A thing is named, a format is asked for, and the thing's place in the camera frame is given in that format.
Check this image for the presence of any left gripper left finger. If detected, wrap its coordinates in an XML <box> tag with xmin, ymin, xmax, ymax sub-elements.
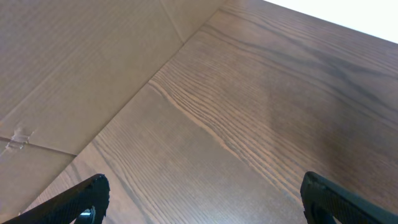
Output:
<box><xmin>4</xmin><ymin>174</ymin><xmax>110</xmax><ymax>224</ymax></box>

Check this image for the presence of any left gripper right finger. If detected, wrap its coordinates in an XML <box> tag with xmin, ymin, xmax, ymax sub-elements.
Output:
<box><xmin>300</xmin><ymin>171</ymin><xmax>397</xmax><ymax>224</ymax></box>

